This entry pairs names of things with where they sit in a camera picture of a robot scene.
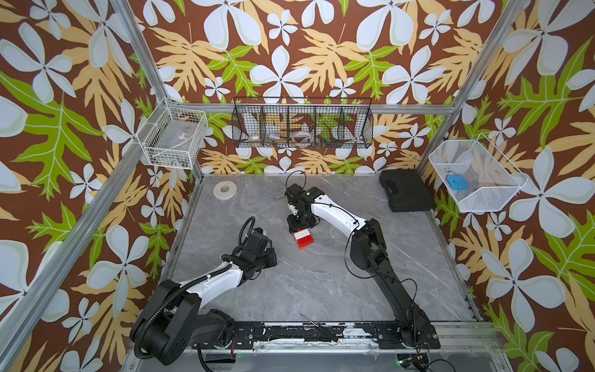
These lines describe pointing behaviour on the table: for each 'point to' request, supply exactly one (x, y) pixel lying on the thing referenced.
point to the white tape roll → (225, 190)
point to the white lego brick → (301, 233)
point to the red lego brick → (303, 242)
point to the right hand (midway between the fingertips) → (294, 227)
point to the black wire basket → (302, 122)
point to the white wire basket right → (478, 177)
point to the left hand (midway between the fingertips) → (276, 252)
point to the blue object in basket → (458, 182)
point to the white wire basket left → (171, 136)
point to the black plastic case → (407, 190)
